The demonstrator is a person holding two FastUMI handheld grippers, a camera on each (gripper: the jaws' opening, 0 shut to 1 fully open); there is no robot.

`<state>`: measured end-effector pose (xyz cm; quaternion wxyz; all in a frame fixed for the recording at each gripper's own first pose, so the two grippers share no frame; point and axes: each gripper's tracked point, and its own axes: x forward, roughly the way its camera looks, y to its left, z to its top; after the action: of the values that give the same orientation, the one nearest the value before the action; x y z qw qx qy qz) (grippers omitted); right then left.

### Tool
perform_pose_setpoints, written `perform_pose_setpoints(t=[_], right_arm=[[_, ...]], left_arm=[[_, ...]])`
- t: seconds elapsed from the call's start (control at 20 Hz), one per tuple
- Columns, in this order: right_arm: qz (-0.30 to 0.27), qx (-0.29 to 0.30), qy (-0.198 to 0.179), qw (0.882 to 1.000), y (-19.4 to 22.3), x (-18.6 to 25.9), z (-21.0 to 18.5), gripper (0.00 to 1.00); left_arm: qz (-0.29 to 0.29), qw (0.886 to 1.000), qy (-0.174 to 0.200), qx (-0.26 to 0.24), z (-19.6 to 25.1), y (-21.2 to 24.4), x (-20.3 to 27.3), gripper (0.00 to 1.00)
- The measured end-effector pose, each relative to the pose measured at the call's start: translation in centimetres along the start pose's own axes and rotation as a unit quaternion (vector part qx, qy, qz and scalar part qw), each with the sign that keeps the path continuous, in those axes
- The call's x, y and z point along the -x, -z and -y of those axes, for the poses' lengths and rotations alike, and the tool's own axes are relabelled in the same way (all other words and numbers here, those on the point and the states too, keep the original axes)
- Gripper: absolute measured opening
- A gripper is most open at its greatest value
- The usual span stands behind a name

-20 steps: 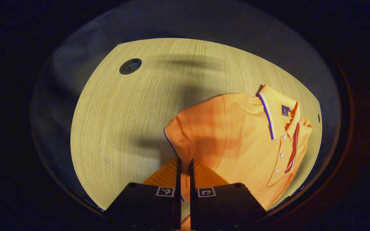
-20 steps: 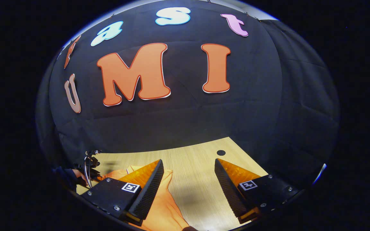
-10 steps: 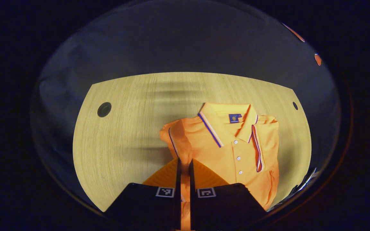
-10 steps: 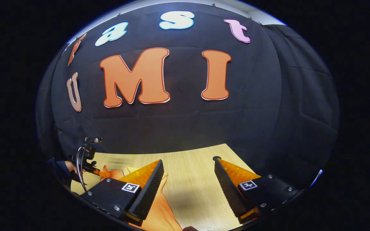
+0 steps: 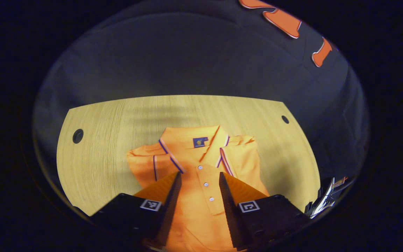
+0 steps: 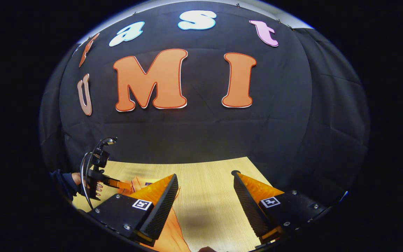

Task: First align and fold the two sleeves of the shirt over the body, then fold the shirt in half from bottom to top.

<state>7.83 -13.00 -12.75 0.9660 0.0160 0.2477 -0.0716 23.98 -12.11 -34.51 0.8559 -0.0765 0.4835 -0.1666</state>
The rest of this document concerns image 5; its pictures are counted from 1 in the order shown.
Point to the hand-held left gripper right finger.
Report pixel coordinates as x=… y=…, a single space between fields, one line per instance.
x=231 y=213

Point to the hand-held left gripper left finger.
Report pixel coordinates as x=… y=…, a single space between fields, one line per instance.
x=170 y=210

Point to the orange polo T-shirt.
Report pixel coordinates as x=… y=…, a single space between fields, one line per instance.
x=187 y=147

